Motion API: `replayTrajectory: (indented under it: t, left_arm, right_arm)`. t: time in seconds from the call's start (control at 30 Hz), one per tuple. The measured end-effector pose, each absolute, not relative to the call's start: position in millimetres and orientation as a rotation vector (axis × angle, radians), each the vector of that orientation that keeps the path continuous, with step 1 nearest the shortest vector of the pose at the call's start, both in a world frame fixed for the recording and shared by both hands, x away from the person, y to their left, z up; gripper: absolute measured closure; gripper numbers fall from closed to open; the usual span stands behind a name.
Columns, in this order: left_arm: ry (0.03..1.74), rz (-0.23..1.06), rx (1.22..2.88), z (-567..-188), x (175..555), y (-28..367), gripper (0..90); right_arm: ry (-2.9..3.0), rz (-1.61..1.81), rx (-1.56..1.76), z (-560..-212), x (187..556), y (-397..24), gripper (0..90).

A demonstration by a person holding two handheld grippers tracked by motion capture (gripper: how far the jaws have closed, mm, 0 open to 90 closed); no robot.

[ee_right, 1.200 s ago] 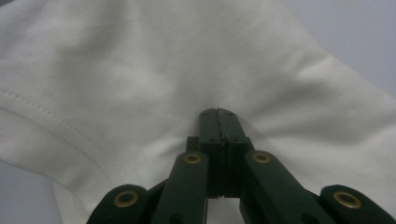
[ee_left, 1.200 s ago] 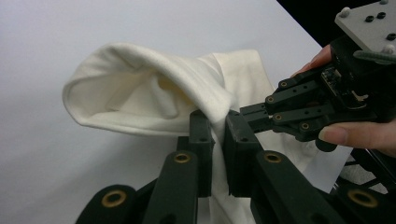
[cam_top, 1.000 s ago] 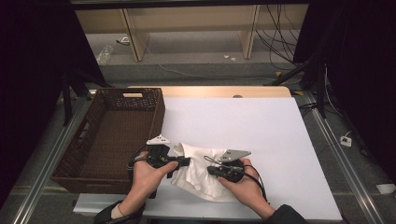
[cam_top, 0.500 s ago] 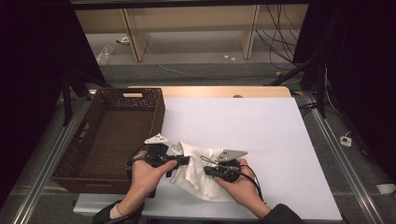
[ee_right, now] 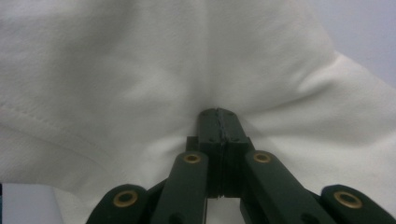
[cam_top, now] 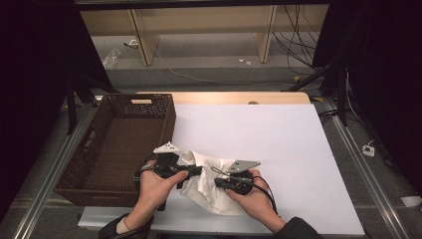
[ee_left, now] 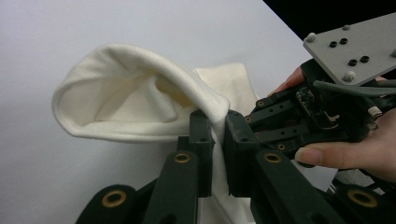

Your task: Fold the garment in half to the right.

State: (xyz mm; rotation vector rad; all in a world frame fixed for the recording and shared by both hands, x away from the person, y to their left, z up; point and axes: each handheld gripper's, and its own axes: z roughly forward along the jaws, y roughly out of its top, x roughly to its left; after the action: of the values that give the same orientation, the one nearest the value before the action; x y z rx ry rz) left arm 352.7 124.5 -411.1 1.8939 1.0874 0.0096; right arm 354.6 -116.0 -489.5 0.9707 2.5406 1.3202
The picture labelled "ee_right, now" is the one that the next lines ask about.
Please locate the white baby shirt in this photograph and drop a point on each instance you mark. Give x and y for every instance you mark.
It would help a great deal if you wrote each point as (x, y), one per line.
(124, 77)

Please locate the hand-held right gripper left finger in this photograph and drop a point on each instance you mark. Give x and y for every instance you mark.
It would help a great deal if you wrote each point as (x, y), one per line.
(213, 140)

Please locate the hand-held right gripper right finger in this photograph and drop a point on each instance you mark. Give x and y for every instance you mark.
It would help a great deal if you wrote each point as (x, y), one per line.
(233, 146)

